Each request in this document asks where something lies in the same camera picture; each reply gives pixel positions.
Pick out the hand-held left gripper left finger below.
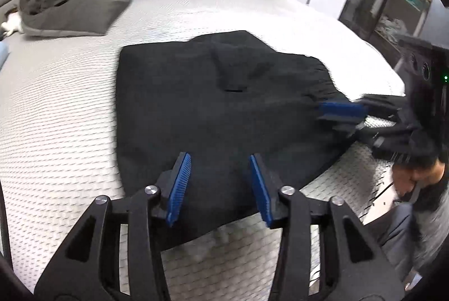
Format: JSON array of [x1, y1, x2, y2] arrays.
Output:
[[33, 152, 193, 301]]

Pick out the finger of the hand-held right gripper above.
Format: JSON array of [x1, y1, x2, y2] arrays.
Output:
[[330, 122, 400, 147], [317, 96, 404, 121]]

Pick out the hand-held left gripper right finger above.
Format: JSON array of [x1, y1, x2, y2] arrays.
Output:
[[248, 154, 406, 301]]

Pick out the black pants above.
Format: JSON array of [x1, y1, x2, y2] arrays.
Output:
[[116, 30, 355, 251]]

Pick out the person's right hand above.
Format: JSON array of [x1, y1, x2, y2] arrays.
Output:
[[391, 159, 446, 203]]

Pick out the person's grey trousers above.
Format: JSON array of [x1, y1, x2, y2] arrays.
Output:
[[365, 182, 449, 288]]

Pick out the white plush toy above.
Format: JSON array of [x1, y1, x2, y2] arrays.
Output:
[[0, 13, 25, 35]]

